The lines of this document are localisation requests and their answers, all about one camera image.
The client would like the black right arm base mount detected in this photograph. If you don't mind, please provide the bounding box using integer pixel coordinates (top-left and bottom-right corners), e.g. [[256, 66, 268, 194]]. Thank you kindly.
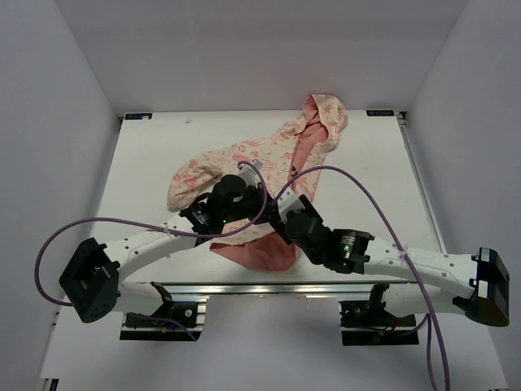
[[339, 283, 419, 346]]

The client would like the blue label sticker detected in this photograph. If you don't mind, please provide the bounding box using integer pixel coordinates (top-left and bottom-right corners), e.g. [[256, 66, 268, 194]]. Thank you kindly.
[[124, 112, 152, 121], [366, 109, 395, 116]]

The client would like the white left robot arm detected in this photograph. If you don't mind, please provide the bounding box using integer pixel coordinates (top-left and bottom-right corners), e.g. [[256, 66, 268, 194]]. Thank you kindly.
[[59, 174, 278, 325]]

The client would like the blue label sticker right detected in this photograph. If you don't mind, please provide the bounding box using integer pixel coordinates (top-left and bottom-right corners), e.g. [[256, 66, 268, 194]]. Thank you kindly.
[[366, 109, 395, 116]]

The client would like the aluminium right table rail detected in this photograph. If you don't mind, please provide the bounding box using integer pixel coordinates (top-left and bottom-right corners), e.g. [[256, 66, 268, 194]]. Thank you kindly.
[[395, 112, 446, 253]]

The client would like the blue label sticker left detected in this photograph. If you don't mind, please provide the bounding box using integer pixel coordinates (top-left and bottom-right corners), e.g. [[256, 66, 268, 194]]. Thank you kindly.
[[124, 112, 152, 121]]

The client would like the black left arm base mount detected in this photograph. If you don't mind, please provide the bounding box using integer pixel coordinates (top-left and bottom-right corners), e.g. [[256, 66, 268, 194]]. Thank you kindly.
[[120, 282, 206, 342]]

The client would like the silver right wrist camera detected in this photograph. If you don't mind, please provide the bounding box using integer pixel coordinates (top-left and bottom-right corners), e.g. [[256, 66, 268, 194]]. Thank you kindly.
[[277, 189, 304, 215]]

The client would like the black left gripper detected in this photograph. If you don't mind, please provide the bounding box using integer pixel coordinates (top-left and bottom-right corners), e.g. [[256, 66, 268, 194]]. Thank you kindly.
[[221, 182, 284, 225]]

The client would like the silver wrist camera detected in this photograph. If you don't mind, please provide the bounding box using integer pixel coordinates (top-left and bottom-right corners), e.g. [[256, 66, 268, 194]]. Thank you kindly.
[[277, 189, 304, 215], [237, 160, 261, 187]]

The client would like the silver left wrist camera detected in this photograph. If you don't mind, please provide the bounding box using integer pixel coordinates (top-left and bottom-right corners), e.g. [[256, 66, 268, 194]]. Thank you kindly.
[[237, 160, 261, 187]]

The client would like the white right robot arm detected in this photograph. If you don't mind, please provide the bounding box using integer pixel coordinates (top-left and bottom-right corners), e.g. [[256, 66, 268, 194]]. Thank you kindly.
[[266, 191, 510, 327]]

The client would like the pink cream printed hooded jacket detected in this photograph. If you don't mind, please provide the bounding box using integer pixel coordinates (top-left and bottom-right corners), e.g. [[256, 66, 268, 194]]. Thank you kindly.
[[167, 94, 348, 272]]

